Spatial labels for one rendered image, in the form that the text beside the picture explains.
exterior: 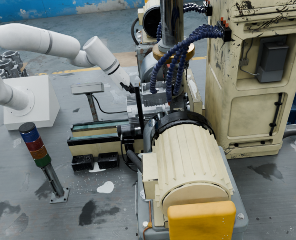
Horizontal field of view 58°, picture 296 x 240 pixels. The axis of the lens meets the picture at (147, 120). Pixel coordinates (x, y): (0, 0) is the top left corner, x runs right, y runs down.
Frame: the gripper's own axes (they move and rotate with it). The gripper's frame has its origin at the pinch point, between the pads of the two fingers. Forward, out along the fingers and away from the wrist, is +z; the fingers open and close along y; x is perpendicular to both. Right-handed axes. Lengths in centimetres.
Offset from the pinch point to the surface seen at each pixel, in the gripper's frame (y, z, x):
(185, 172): 76, -14, 26
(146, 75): -15.1, 3.6, 6.1
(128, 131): 21.9, 4.9, -6.3
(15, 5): -548, -77, -288
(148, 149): 42.8, 2.1, 5.5
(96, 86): -13.9, -7.8, -19.8
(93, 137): 10.8, 4.5, -28.7
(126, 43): -339, 81, -80
